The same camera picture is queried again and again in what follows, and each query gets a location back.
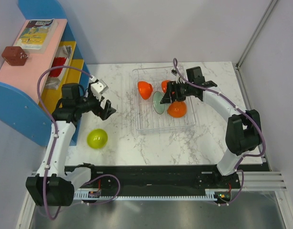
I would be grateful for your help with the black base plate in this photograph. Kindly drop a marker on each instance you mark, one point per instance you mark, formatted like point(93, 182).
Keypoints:
point(176, 179)

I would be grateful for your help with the white bowl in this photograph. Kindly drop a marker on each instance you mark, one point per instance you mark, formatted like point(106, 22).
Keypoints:
point(177, 109)

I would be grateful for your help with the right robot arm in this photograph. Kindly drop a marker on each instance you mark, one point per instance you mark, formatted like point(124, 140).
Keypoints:
point(243, 132)

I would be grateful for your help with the blue pink yellow shelf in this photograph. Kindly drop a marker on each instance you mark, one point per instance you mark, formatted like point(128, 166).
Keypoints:
point(19, 103)

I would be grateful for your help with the brown perforated box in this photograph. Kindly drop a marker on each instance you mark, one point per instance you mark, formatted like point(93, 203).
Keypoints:
point(14, 55)

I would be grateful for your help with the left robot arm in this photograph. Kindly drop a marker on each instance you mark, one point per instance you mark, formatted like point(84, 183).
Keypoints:
point(51, 185)

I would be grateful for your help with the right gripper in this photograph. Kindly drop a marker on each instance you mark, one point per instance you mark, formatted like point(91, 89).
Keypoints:
point(167, 98)

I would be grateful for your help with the lime green bowl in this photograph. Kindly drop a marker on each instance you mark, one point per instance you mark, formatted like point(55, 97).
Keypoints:
point(97, 139)

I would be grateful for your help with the orange bowl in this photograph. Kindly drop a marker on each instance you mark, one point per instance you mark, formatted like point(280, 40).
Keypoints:
point(164, 85)
point(145, 89)

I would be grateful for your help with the white slotted cable duct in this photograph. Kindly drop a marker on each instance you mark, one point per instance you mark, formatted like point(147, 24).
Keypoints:
point(90, 195)

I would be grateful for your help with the red white brush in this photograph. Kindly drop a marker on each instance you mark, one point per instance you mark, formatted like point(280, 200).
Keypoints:
point(62, 58)

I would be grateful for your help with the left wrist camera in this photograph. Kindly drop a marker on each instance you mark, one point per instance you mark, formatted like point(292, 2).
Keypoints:
point(98, 88)

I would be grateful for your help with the illustrated book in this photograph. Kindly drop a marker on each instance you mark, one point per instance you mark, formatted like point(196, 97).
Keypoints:
point(36, 35)

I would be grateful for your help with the clear wire dish rack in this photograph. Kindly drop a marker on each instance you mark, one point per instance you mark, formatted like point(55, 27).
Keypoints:
point(147, 119)

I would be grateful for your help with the aluminium corner post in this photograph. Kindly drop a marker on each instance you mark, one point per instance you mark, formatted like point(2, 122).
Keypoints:
point(267, 13)

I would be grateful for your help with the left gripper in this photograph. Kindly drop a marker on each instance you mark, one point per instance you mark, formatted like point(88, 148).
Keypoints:
point(99, 111)

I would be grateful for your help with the pale green bowl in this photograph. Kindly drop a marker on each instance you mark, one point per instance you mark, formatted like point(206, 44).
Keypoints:
point(156, 102)

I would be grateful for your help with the aluminium frame rail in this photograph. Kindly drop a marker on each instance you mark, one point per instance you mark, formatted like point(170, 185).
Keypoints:
point(255, 205)

